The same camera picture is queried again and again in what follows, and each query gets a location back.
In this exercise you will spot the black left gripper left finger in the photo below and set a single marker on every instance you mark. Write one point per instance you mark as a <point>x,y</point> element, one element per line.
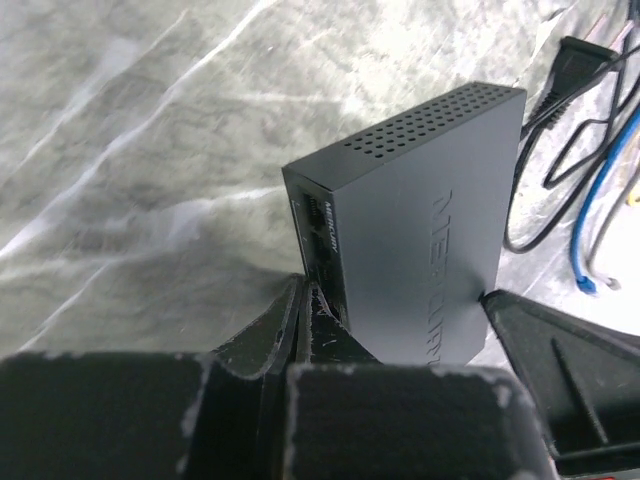
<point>164,415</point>

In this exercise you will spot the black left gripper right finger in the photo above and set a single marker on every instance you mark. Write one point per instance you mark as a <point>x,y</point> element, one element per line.
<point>348,416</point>

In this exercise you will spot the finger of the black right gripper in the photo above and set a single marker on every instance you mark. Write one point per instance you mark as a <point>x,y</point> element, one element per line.
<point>582,377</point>

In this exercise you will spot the black network switch box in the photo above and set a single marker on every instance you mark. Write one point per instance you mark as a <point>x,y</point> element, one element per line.
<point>401,224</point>

